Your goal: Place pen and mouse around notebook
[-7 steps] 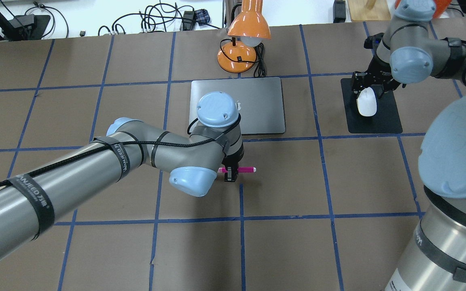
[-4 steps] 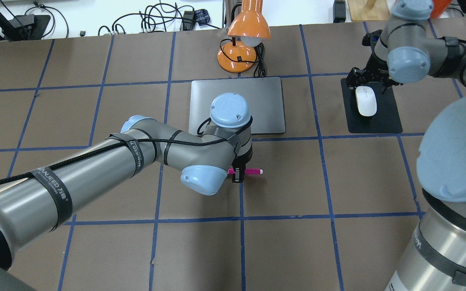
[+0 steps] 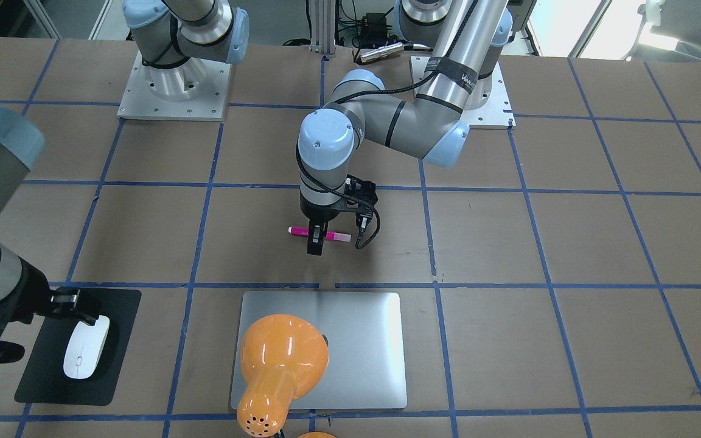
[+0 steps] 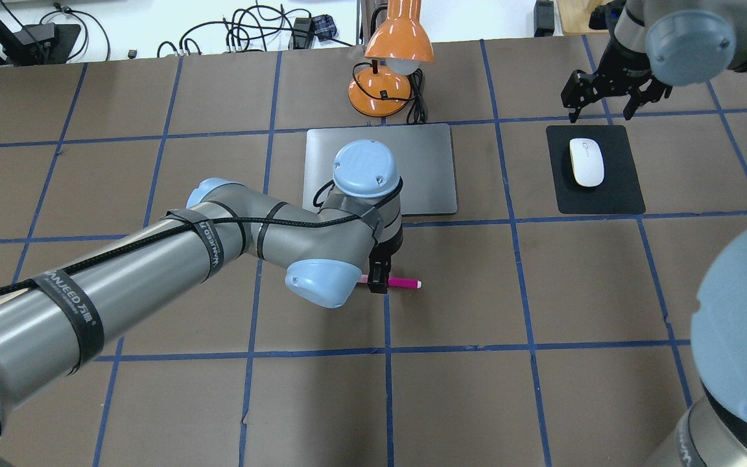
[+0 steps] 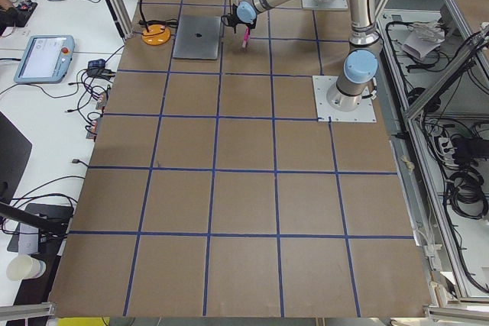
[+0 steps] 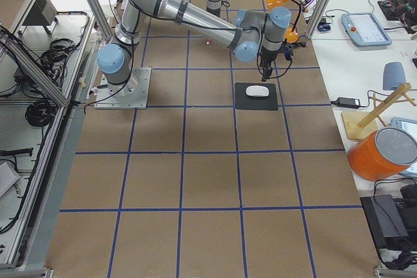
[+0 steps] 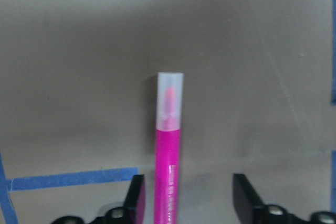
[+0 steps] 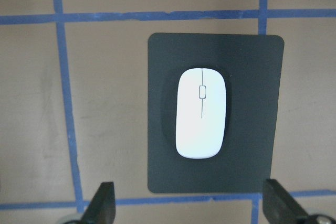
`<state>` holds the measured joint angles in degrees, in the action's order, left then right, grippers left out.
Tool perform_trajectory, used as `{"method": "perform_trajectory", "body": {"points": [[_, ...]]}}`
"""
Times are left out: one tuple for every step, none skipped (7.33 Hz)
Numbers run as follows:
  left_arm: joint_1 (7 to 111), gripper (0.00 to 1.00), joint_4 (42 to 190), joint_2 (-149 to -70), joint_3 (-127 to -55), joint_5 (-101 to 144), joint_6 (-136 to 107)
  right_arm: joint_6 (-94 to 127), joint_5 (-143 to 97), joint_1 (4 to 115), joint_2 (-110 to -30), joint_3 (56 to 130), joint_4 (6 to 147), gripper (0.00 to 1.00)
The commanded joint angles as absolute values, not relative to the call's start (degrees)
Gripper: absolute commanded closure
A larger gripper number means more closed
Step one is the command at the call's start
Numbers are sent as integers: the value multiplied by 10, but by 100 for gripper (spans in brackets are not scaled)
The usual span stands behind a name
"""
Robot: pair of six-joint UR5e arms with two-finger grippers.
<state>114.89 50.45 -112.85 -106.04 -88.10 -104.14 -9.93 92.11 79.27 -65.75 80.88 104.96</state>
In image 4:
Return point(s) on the white computer mouse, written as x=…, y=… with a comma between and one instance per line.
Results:
x=587, y=162

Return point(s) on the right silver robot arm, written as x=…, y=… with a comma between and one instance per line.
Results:
x=692, y=239

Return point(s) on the grey closed laptop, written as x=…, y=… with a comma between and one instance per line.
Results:
x=422, y=168

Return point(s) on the black mousepad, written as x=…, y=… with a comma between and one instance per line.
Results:
x=620, y=194

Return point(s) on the pink highlighter pen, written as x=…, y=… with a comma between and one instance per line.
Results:
x=404, y=283

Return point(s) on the orange desk lamp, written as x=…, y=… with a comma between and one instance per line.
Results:
x=390, y=78

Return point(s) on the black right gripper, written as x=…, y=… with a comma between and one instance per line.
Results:
x=626, y=67

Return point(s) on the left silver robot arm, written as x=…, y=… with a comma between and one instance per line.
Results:
x=54, y=323

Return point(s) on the wooden stand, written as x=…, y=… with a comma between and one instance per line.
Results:
x=574, y=16

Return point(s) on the black power adapter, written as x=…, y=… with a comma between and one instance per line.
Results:
x=543, y=18

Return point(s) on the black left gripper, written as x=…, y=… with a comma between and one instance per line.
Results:
x=386, y=247

